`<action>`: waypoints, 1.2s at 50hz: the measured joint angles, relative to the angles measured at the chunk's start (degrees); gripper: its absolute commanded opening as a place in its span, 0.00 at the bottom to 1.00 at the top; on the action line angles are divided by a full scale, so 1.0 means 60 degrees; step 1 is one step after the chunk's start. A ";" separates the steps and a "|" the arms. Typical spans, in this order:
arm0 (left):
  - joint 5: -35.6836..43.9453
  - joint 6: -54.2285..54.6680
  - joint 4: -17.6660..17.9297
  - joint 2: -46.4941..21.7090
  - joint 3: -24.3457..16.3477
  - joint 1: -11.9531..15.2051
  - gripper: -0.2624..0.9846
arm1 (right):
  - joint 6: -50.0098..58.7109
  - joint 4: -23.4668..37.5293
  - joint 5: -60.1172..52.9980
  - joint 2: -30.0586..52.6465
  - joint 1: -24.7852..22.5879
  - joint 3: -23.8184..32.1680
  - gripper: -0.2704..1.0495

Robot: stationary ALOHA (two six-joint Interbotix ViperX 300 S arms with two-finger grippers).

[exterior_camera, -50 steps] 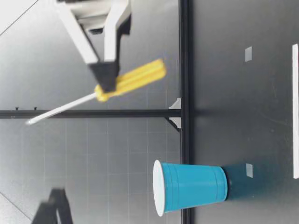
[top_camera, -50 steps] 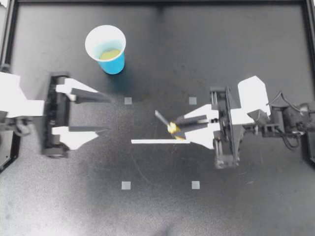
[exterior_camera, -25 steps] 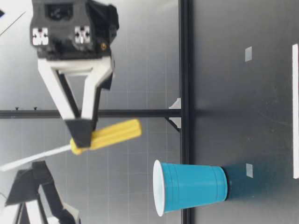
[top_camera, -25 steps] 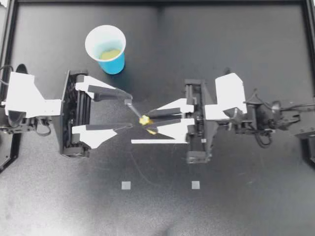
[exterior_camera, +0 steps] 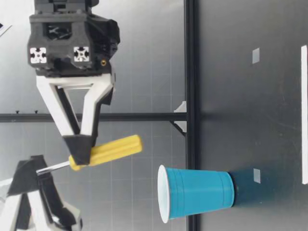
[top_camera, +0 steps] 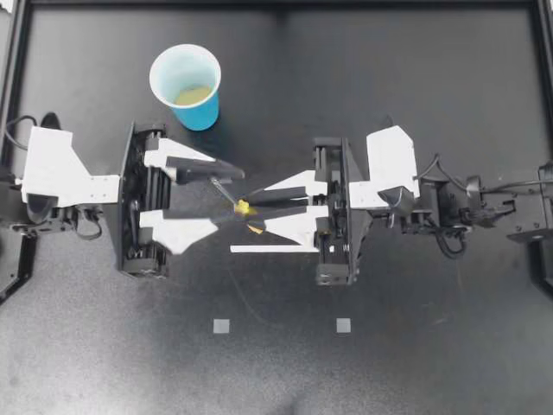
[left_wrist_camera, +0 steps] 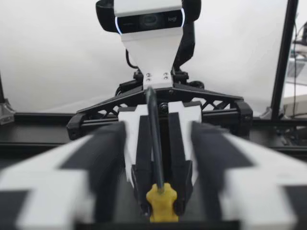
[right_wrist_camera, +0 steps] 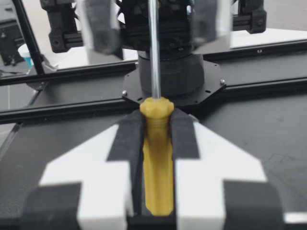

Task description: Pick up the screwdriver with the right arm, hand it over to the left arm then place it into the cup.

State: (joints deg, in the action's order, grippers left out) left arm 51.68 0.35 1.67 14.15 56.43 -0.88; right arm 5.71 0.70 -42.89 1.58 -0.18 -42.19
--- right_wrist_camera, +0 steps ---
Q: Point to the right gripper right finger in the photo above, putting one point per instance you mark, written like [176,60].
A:
[206,167]

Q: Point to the blue and white cup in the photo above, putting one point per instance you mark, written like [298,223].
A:
[26,55]

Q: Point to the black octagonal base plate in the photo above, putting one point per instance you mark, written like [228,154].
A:
[208,86]

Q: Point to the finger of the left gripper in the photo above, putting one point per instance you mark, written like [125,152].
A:
[100,28]
[211,21]

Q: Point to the black frame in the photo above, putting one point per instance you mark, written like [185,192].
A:
[48,112]

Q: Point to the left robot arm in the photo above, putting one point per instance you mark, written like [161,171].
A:
[172,72]

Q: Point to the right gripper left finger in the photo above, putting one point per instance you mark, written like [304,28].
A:
[96,167]

